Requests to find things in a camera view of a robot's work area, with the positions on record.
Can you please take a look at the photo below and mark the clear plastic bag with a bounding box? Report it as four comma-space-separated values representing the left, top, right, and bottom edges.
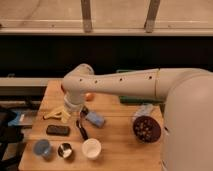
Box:
132, 104, 154, 121

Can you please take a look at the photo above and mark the blue plastic cup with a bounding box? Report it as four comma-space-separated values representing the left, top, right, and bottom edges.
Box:
33, 139, 52, 159

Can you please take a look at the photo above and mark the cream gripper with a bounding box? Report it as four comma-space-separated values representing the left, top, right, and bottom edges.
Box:
60, 106, 81, 123

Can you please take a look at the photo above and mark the blue sponge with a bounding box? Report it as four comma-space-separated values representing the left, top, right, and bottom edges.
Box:
86, 112, 105, 128

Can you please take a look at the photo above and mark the orange apple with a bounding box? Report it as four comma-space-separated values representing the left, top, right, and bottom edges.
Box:
85, 93, 94, 101

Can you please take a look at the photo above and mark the yellow banana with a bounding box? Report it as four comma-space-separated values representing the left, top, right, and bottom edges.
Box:
43, 106, 64, 120

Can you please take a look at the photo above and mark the metal cup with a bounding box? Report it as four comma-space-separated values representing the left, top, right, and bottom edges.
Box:
58, 143, 73, 159

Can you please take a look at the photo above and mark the green plastic tray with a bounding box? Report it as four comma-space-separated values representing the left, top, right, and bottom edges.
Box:
115, 69, 166, 105

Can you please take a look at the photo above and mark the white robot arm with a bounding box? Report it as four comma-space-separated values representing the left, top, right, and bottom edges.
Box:
62, 64, 213, 171

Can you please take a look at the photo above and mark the white cup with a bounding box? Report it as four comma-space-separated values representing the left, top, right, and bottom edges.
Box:
82, 138, 102, 160

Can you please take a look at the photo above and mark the black chair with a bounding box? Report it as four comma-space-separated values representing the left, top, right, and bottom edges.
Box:
0, 106, 24, 171

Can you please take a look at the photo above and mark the black handled tool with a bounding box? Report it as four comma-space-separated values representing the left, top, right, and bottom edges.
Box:
76, 106, 89, 140

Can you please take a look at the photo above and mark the dark bowl with nuts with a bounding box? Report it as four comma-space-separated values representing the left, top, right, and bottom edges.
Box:
133, 116, 161, 143

